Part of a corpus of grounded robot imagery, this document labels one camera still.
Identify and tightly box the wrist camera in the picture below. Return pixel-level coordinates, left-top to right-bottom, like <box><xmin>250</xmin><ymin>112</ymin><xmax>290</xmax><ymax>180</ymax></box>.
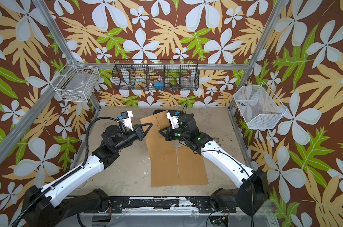
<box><xmin>118</xmin><ymin>111</ymin><xmax>134</xmax><ymax>134</ymax></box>
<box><xmin>166</xmin><ymin>110</ymin><xmax>180</xmax><ymax>129</ymax></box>

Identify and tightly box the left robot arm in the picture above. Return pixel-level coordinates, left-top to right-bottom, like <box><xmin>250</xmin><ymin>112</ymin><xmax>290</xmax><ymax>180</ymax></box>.
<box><xmin>12</xmin><ymin>117</ymin><xmax>153</xmax><ymax>227</ymax></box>

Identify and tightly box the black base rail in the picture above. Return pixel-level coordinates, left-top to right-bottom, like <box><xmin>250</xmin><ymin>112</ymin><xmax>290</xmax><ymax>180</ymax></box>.
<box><xmin>84</xmin><ymin>195</ymin><xmax>237</xmax><ymax>214</ymax></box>

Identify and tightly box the white wire basket right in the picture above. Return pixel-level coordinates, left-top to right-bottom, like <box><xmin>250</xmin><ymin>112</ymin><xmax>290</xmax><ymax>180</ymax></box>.
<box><xmin>234</xmin><ymin>82</ymin><xmax>288</xmax><ymax>131</ymax></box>

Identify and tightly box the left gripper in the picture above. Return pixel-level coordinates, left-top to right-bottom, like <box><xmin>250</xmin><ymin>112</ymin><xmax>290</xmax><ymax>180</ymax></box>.
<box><xmin>114</xmin><ymin>122</ymin><xmax>151</xmax><ymax>153</ymax></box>

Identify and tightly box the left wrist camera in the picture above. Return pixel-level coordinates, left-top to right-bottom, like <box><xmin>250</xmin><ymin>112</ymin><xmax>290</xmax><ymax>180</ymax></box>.
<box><xmin>118</xmin><ymin>111</ymin><xmax>134</xmax><ymax>134</ymax></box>

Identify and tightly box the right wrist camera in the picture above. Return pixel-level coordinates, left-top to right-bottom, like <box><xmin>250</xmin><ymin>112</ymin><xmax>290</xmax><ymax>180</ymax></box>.
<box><xmin>166</xmin><ymin>110</ymin><xmax>180</xmax><ymax>129</ymax></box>

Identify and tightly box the black wire basket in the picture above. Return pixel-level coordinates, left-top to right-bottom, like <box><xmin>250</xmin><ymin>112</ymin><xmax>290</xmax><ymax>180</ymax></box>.
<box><xmin>111</xmin><ymin>59</ymin><xmax>200</xmax><ymax>91</ymax></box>

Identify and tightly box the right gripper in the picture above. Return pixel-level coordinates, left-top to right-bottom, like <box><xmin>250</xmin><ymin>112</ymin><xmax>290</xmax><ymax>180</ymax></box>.
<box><xmin>159</xmin><ymin>126</ymin><xmax>192</xmax><ymax>143</ymax></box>

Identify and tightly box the black tool case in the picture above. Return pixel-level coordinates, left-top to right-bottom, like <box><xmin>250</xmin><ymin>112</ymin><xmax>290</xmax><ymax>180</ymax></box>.
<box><xmin>153</xmin><ymin>109</ymin><xmax>185</xmax><ymax>116</ymax></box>

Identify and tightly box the white wire basket left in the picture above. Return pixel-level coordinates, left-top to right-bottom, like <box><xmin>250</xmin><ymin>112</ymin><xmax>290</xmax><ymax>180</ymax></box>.
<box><xmin>53</xmin><ymin>64</ymin><xmax>100</xmax><ymax>103</ymax></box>

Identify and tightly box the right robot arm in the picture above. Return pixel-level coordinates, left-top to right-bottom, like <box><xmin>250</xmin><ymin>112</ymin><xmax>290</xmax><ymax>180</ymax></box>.
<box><xmin>159</xmin><ymin>111</ymin><xmax>270</xmax><ymax>217</ymax></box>

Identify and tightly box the blue item in basket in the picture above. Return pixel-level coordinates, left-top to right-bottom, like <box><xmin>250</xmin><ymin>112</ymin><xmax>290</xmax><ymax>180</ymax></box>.
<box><xmin>153</xmin><ymin>81</ymin><xmax>165</xmax><ymax>90</ymax></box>

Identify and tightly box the white wire basket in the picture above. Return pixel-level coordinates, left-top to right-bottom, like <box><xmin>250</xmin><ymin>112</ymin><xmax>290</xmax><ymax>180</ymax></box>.
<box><xmin>53</xmin><ymin>64</ymin><xmax>100</xmax><ymax>103</ymax></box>
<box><xmin>234</xmin><ymin>82</ymin><xmax>288</xmax><ymax>131</ymax></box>

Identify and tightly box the brown file bag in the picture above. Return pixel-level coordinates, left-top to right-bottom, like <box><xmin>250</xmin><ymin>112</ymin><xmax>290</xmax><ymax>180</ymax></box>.
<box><xmin>141</xmin><ymin>111</ymin><xmax>176</xmax><ymax>157</ymax></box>
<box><xmin>177</xmin><ymin>146</ymin><xmax>208</xmax><ymax>186</ymax></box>
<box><xmin>150</xmin><ymin>148</ymin><xmax>180</xmax><ymax>187</ymax></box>

